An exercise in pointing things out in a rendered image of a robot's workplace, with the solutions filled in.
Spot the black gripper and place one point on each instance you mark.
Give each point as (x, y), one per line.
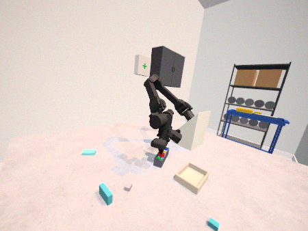
(161, 142)

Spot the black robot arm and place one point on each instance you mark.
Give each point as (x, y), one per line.
(158, 118)

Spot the teal rectangular block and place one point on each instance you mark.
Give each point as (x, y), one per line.
(106, 194)

